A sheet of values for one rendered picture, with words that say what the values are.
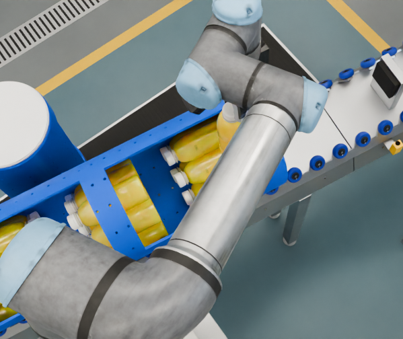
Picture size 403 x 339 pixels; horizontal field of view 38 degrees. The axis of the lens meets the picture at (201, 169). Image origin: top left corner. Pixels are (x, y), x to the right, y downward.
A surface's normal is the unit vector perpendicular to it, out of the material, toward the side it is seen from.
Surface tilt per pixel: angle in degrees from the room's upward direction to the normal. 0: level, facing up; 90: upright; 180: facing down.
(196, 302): 48
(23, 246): 12
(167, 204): 1
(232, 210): 30
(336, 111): 0
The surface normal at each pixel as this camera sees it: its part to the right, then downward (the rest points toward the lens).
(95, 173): -0.22, -0.62
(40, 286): -0.22, -0.07
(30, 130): -0.07, -0.36
